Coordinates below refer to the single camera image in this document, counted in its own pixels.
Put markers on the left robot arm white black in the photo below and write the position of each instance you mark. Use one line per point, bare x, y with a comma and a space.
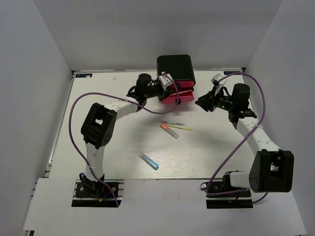
98, 126

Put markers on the pink drawer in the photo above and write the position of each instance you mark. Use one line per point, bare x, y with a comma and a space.
183, 84
184, 97

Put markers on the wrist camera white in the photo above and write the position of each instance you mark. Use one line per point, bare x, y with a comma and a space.
165, 80
216, 81

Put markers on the corner label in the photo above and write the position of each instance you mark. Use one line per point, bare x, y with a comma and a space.
84, 75
230, 72

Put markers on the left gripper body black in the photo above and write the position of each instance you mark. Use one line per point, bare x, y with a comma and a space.
155, 90

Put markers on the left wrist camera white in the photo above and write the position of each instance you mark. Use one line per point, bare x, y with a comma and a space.
165, 80

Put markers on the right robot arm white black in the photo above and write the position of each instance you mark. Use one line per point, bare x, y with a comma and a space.
272, 168

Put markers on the right corner label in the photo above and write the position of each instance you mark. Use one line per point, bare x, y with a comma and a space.
230, 72

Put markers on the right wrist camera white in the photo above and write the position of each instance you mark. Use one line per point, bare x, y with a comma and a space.
216, 81

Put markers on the yellow pen refill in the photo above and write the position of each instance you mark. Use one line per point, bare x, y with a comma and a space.
179, 127

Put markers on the orange clear lead case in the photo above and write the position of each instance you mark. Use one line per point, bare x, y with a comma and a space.
169, 130

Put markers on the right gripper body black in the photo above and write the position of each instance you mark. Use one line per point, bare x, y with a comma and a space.
225, 102

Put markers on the blue clear lead case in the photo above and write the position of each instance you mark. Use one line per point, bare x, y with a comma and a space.
149, 161

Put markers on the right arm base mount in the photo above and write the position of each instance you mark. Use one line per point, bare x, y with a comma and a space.
239, 200

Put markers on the black drawer cabinet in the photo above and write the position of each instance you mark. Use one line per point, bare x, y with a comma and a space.
178, 66

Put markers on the left corner label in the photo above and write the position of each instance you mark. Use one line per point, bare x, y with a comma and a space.
84, 75

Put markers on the blue pen refill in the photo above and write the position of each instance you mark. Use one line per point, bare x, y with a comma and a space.
172, 123

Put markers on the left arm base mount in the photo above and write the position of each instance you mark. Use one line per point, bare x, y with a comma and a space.
83, 196

